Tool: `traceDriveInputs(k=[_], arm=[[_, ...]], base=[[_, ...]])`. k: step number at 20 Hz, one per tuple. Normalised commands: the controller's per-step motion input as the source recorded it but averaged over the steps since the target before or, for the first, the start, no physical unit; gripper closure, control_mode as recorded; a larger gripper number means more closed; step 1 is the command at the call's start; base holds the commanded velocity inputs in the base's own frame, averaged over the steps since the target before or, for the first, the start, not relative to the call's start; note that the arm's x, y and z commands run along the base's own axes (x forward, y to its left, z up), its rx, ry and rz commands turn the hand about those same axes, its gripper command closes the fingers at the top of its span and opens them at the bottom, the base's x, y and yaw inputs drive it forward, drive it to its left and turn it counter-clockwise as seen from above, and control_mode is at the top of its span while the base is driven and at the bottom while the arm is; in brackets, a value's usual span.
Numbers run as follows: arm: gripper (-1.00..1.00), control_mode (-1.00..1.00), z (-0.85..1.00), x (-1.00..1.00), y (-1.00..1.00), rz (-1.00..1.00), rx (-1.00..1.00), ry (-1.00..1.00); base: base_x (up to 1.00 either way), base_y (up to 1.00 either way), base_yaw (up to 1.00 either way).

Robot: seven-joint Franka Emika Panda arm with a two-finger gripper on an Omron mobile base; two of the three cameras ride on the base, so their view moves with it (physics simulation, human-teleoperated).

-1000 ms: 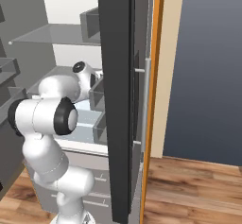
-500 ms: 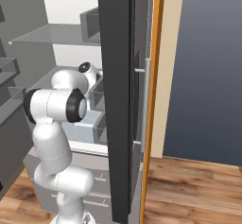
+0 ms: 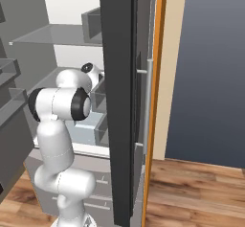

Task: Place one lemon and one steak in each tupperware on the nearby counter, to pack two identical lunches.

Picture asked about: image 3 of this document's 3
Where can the grey fridge door bin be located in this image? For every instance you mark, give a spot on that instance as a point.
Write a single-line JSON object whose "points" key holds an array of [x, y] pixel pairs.
{"points": [[102, 133], [92, 23], [99, 98]]}

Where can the orange cabinet side panel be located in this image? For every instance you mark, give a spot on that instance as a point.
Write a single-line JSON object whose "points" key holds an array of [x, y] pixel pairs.
{"points": [[158, 45]]}

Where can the dark grey fridge door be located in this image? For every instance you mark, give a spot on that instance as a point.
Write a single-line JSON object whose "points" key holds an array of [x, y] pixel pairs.
{"points": [[119, 77]]}

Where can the grey fridge body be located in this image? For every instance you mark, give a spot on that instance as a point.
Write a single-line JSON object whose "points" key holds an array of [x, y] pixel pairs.
{"points": [[25, 13]]}

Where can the pale blue crisper drawer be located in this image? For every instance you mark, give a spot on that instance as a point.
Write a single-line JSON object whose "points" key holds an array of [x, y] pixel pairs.
{"points": [[84, 127]]}

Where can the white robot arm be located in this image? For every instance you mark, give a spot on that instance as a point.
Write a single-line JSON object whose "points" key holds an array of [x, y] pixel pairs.
{"points": [[52, 141]]}

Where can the grey freezer drawer front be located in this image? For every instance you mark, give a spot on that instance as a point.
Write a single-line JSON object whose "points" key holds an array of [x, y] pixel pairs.
{"points": [[99, 170]]}

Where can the grey fridge door with bins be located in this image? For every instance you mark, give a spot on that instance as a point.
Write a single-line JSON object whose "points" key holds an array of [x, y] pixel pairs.
{"points": [[12, 135]]}

